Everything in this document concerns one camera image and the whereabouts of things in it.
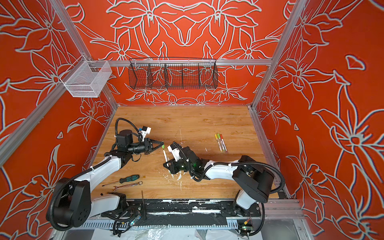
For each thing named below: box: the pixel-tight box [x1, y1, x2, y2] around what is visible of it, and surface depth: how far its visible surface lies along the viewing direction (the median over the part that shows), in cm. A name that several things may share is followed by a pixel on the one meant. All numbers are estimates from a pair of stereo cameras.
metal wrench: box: [113, 181, 143, 192], surface depth 83 cm
